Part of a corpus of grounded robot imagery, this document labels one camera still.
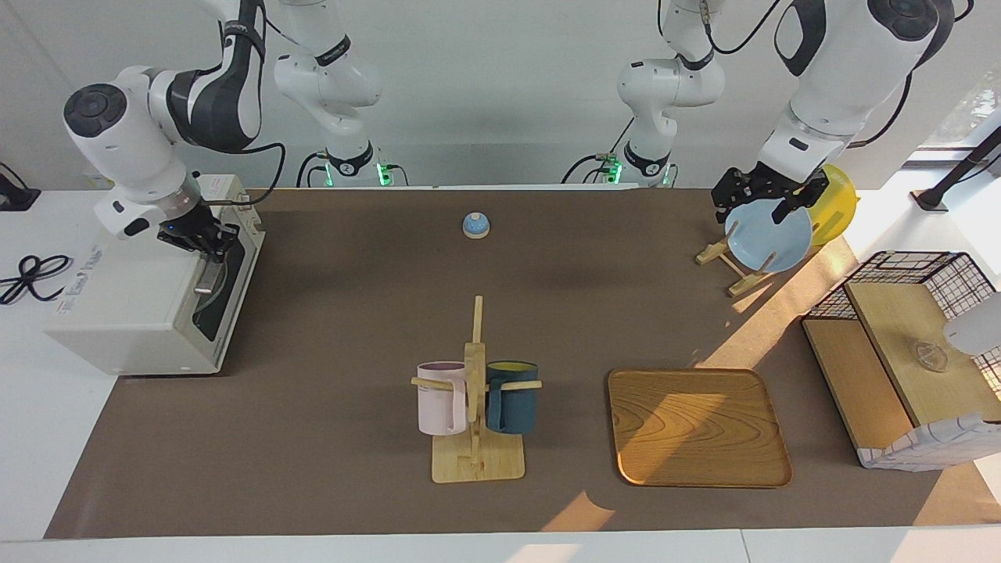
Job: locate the light blue plate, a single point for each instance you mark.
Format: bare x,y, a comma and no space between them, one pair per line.
766,238

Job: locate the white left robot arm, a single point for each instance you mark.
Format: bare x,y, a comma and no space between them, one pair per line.
837,86

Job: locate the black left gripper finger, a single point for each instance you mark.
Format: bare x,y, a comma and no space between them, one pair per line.
726,195
813,190

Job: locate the small clear glass object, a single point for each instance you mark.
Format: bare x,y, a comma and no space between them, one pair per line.
929,356

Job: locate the brown table mat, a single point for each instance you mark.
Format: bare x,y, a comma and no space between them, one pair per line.
328,438

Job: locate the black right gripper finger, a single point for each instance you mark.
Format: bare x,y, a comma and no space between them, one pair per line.
230,234
211,252

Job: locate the yellow plate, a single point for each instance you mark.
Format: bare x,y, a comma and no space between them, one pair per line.
837,211

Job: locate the wooden mug rack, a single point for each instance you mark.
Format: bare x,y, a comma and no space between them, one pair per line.
477,465

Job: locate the white socket box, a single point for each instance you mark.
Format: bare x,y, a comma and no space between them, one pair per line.
100,181

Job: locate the black angled stand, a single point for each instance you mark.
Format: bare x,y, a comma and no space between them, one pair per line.
958,168

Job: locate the small blue call bell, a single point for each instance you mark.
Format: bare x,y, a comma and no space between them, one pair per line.
476,226

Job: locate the white rounded device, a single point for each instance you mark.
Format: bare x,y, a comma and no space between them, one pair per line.
977,328

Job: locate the dark blue mug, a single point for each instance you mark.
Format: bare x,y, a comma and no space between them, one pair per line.
512,407

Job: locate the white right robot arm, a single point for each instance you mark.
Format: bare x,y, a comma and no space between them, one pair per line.
125,133

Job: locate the wooden plate rack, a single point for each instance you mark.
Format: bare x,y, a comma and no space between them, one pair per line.
739,274

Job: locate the pink mug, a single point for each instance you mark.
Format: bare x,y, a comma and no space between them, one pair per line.
439,403

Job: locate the black table clamp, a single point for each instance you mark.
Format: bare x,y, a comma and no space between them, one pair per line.
16,195

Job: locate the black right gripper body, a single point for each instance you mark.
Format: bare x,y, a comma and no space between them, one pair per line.
195,228

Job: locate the white toaster oven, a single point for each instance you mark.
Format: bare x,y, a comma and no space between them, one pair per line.
125,313

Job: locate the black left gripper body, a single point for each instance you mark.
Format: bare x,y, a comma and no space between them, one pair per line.
770,184

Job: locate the wooden serving tray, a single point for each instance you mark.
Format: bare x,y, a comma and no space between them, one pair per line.
696,430

